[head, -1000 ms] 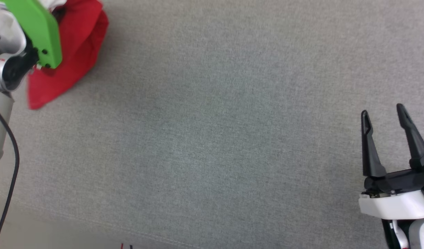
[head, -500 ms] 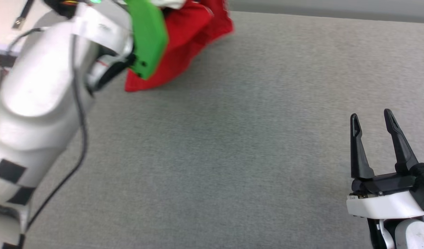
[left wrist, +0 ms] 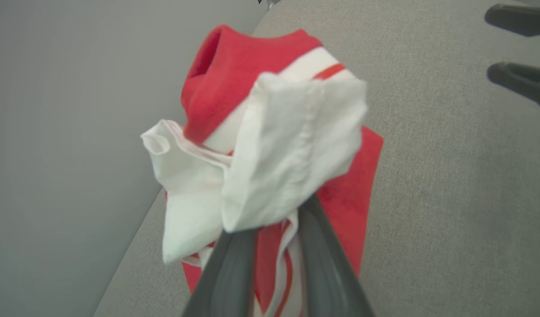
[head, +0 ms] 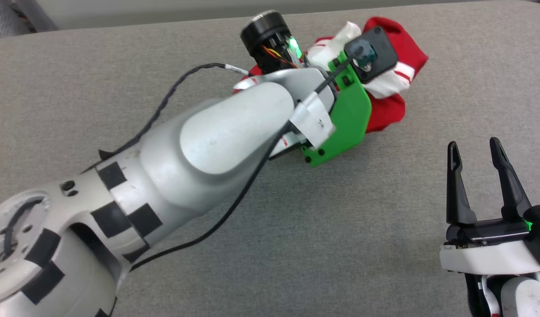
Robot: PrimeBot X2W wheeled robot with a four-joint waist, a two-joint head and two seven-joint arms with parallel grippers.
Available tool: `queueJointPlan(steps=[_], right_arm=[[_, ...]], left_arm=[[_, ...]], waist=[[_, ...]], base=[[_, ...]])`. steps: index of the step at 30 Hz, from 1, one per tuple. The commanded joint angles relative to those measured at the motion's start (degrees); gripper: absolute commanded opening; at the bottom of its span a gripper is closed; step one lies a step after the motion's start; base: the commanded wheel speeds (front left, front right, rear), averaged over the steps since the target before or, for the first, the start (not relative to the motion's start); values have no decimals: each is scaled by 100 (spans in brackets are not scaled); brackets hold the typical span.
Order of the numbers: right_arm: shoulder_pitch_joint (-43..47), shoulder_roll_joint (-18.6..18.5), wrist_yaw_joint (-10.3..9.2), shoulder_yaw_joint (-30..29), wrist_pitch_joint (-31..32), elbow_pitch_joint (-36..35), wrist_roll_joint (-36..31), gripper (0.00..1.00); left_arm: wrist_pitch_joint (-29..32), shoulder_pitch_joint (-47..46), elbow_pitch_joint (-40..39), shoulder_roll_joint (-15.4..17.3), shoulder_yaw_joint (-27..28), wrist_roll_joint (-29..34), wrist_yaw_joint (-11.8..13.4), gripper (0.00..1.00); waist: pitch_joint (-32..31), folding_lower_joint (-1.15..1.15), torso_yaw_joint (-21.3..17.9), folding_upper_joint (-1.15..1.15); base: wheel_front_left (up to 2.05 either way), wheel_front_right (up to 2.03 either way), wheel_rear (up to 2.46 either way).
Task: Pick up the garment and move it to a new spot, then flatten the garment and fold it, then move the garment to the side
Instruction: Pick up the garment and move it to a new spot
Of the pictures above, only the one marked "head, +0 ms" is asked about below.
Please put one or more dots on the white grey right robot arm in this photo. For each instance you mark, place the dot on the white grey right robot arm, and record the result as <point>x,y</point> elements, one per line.
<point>525,295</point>

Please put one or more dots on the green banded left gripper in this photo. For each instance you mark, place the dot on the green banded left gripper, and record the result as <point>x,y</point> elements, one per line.
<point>349,114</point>

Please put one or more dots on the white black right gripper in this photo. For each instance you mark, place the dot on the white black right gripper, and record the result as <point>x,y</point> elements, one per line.
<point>485,257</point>

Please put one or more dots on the red white basketball jersey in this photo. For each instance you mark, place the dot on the red white basketball jersey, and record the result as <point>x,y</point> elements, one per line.
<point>388,110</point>

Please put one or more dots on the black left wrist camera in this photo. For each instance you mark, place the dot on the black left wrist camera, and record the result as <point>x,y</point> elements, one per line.
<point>380,48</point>

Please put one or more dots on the grey ribbed background object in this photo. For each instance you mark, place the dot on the grey ribbed background object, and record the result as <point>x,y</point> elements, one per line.
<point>5,17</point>

